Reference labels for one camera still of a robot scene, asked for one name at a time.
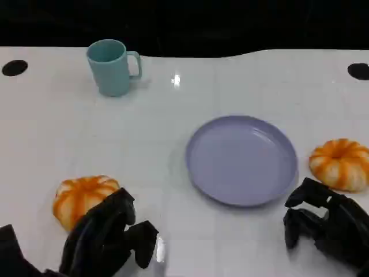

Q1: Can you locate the pale green mug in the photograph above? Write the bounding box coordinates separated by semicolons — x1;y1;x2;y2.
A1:
86;39;142;98

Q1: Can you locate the black table cable hole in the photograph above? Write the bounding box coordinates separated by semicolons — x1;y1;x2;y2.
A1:
347;62;369;81
1;59;29;77

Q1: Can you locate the lilac plate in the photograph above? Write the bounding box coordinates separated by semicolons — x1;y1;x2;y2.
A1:
184;115;299;208

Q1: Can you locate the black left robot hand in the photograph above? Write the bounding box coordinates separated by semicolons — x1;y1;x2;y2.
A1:
59;187;160;277

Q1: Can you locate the orange white toy bread roll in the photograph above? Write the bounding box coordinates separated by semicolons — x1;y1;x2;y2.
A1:
308;138;369;193
52;175;121;231

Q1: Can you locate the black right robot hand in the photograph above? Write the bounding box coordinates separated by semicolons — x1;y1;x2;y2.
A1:
283;177;369;277

